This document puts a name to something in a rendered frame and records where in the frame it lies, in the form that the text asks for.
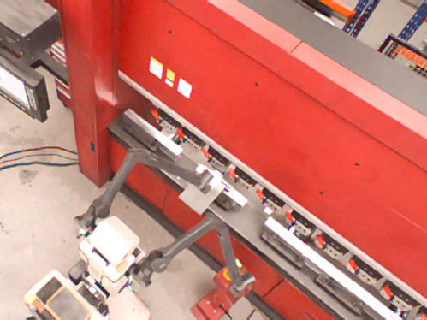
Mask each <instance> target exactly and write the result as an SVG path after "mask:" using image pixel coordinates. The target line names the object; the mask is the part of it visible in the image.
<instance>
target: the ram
mask: <svg viewBox="0 0 427 320"><path fill-rule="evenodd" d="M151 57H152V58H153V59H154V60H156V61H157V62H159V63H160V64H162V65H163V69H162V75H161V78H160V77H158V76H156V75H155V74H154V73H152V72H151V71H150V66H151ZM118 70H119V71H121V72H122V73H123V74H125V75H126V76H127V77H128V78H129V79H131V80H132V81H134V82H135V83H136V84H138V85H139V86H141V87H142V88H143V89H145V90H146V91H147V92H149V93H150V94H151V95H152V96H153V97H155V98H156V99H158V100H159V101H161V102H162V103H163V104H165V105H166V106H168V107H169V108H170V109H172V110H173V111H174V112H175V113H176V114H178V115H179V116H181V117H182V118H183V119H185V120H186V121H188V122H189V123H190V124H192V125H193V126H194V127H196V128H197V129H198V130H199V131H200V132H201V133H202V134H204V135H205V136H206V137H208V138H209V139H211V140H212V141H213V142H215V143H216V144H217V145H219V146H220V147H222V148H223V149H224V150H225V151H226V152H228V153H229V154H230V155H232V156H233V157H235V158H236V159H237V160H239V161H240V162H242V163H243V164H245V165H246V166H247V167H248V168H249V169H251V170H253V171H255V172H256V173H257V174H259V175H260V176H262V177H263V178H264V179H266V180H267V181H268V182H269V183H270V184H272V185H273V186H274V187H276V188H277V189H279V190H280V191H281V192H283V193H284V194H286V195H287V196H288V197H290V198H291V199H292V200H293V201H294V202H295V203H296V204H297V205H299V206H300V207H301V208H303V209H304V210H306V211H307V212H308V213H310V214H311V215H312V216H314V217H315V218H317V219H318V220H320V221H321V222H323V223H324V224H325V225H327V226H328V227H329V228H331V229H332V230H334V231H335V232H336V233H338V235H340V236H341V237H342V238H344V239H345V240H347V241H348V242H349V243H351V244H352V245H354V246H356V247H357V248H358V249H359V250H360V251H361V252H362V253H363V254H365V255H366V256H367V257H369V258H370V259H372V260H373V261H374V262H377V263H378V264H380V265H381V266H382V267H383V268H384V269H386V270H387V271H388V272H390V273H391V275H392V276H395V277H396V278H398V279H399V280H400V281H402V282H404V283H405V284H406V285H407V286H409V287H411V288H412V289H413V290H414V291H415V292H416V293H418V294H419V295H420V296H423V297H424V298H425V299H427V170H425V169H423V168H420V167H419V166H418V165H417V164H415V163H413V162H412V161H410V160H409V159H407V158H406V157H404V156H402V155H401V154H399V153H398V152H396V151H394V150H393V149H391V148H390V147H388V146H387V145H385V144H384V143H383V142H381V141H380V140H377V139H375V138H374V137H372V136H371V135H369V134H368V133H367V132H365V131H363V130H362V129H360V128H359V127H357V126H355V125H354V124H352V123H351V122H350V121H348V120H347V119H345V118H344V117H342V116H339V115H338V114H336V113H335V112H334V111H333V110H331V109H329V108H328V107H326V106H325V105H323V104H321V103H320V102H318V101H317V100H316V99H315V98H313V97H311V96H310V95H308V94H307V93H305V92H303V91H301V90H300V89H299V88H298V87H296V86H294V85H293V84H291V83H290V82H288V81H287V80H285V79H283V78H282V77H281V76H280V75H279V74H276V73H275V72H273V71H272V70H270V69H269V68H267V67H265V66H264V65H263V64H262V63H260V62H258V61H257V60H255V59H254V58H252V57H251V56H249V55H247V54H246V53H245V52H243V51H242V50H240V49H238V48H237V47H235V46H234V45H232V44H230V43H228V42H227V41H225V40H224V39H222V38H220V37H219V36H217V35H216V34H215V33H214V32H212V31H211V30H210V29H208V28H207V27H205V26H203V25H202V24H200V23H199V22H197V21H196V20H194V19H193V18H192V17H190V16H189V15H187V14H185V13H183V12H182V11H180V10H179V9H178V8H176V7H175V6H173V5H172V4H170V3H168V1H167V0H120V6H119V47H118ZM168 70H170V71H171V72H172V73H174V74H175V77H174V81H172V80H171V79H170V78H169V77H167V73H168ZM118 76H119V77H120V78H122V79H123V80H125V81H126V82H127V83H128V84H129V85H130V86H132V87H133V88H135V89H136V90H137V91H138V92H140V93H141V94H143V95H144V96H145V97H147V98H148V99H150V100H151V101H152V102H153V103H154V104H156V105H157V106H158V107H160V108H161V109H162V110H164V111H165V112H167V113H168V114H169V115H171V116H172V117H174V118H175V119H176V120H177V121H178V122H180V123H181V124H182V125H184V126H185V127H187V128H188V129H189V130H191V131H192V132H193V133H195V134H196V135H197V136H198V137H199V138H201V139H202V140H203V141H204V142H205V143H207V144H208V145H210V146H211V147H212V148H214V149H215V150H216V151H218V152H219V153H220V154H222V155H223V156H224V157H226V158H227V159H228V160H229V161H230V162H232V163H233V164H235V165H236V166H237V167H240V168H241V169H243V170H244V171H246V172H247V173H248V174H249V175H250V176H252V177H253V178H254V179H256V180H257V181H259V182H260V183H261V184H263V185H264V186H265V187H267V188H268V189H270V190H271V191H272V192H273V193H274V194H276V195H277V196H278V197H280V198H281V199H283V200H284V201H285V202H287V203H288V204H290V205H291V206H292V207H294V208H295V210H296V211H298V212H299V213H300V214H301V215H302V216H304V217H305V218H306V219H308V220H309V221H310V222H312V223H313V224H316V225H317V226H318V227H320V228H321V229H322V230H323V231H324V232H326V233H327V234H329V235H330V236H331V237H333V238H334V239H335V240H337V241H338V242H340V243H341V244H342V245H344V247H346V248H347V249H348V250H351V251H352V252H354V253H355V254H356V256H358V257H359V258H361V259H362V260H363V261H365V262H366V263H367V264H368V265H370V266H371V267H373V268H374V269H376V270H377V271H379V272H380V273H381V274H383V275H384V276H385V277H386V278H387V279H388V280H389V281H391V282H392V283H394V284H395V285H396V286H398V287H399V288H401V289H402V290H403V291H405V292H407V293H409V295H410V296H411V297H413V298H414V299H415V300H416V301H417V302H420V303H421V304H422V305H424V306H425V307H427V304H426V303H424V302H423V301H422V300H421V299H419V298H417V297H416V296H415V295H413V294H412V292H410V291H409V290H408V289H405V288H404V287H402V286H401V285H400V284H399V283H398V282H397V281H395V280H394V279H392V278H390V277H389V276H388V275H387V274H386V273H384V272H383V271H382V270H380V269H379V268H377V267H376V266H375V265H373V264H372V263H370V262H369V261H368V260H366V259H365V258H363V257H362V256H361V255H359V253H358V252H356V251H355V250H354V249H352V247H350V246H348V245H347V244H345V243H344V242H343V241H341V240H340V239H338V238H337V237H336V236H334V235H333V234H332V233H330V231H328V230H327V229H326V228H324V227H323V226H321V225H320V224H319V223H317V222H315V221H313V220H312V219H311V218H310V217H309V216H307V215H306V214H305V213H303V212H302V211H301V210H299V209H298V208H296V207H295V205H294V204H292V203H291V202H289V201H288V200H287V199H285V198H284V197H283V196H282V195H281V194H279V193H278V192H276V191H275V190H274V189H272V188H271V187H269V186H268V185H267V184H265V183H264V182H263V181H261V180H260V179H259V178H258V177H257V176H255V175H254V174H252V173H251V172H250V171H248V170H247V169H244V168H243V167H241V166H240V165H239V164H238V163H237V162H235V161H234V160H233V159H231V158H230V157H228V156H227V155H226V154H224V153H223V152H222V151H220V150H219V149H217V148H216V147H215V146H214V145H213V144H211V143H210V142H209V141H207V140H206V139H204V138H203V137H202V136H200V135H199V134H198V133H197V132H196V131H194V130H193V129H192V128H190V127H189V126H188V125H187V124H186V123H184V122H183V121H181V120H180V119H179V118H177V117H176V116H174V115H173V114H172V113H170V112H169V111H168V110H166V109H165V108H164V107H163V106H162V105H160V104H159V103H157V102H156V101H155V100H153V99H152V98H150V97H149V96H148V95H146V94H145V93H144V92H142V91H141V90H140V89H139V88H138V87H136V86H135V85H133V84H132V83H131V82H129V81H128V80H126V79H125V78H124V77H122V76H121V75H120V74H118ZM180 77H181V78H182V79H183V80H185V81H186V82H188V83H189V84H190V85H192V90H191V94H190V98H188V97H186V96H185V95H184V94H182V93H181V92H179V91H178V85H179V81H180ZM166 78H167V79H169V80H170V81H172V82H173V86H171V85H170V84H169V83H167V82H166Z"/></svg>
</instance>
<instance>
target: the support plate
mask: <svg viewBox="0 0 427 320"><path fill-rule="evenodd" d="M223 188H224V186H223V185H222V184H220V183H219V182H218V183H217V184H216V185H215V186H214V187H213V188H212V189H211V192H210V191H209V192H208V193H207V194H206V195H204V194H203V193H202V192H200V190H199V189H198V188H197V187H196V186H194V184H192V183H191V184H190V185H189V186H188V188H187V189H186V190H185V191H184V192H183V193H182V194H181V195H180V196H179V199H181V200H182V201H183V202H185V203H186V204H187V205H188V206H190V207H191V208H192V209H193V210H195V211H196V212H197V213H199V214H200V215H202V213H203V212H204V210H205V209H206V208H207V207H208V205H209V204H210V203H211V202H212V201H213V200H214V198H215V197H216V196H217V195H218V194H219V193H220V192H221V191H222V190H223ZM213 193H214V194H215V195H216V196H215V195H214V194H213Z"/></svg>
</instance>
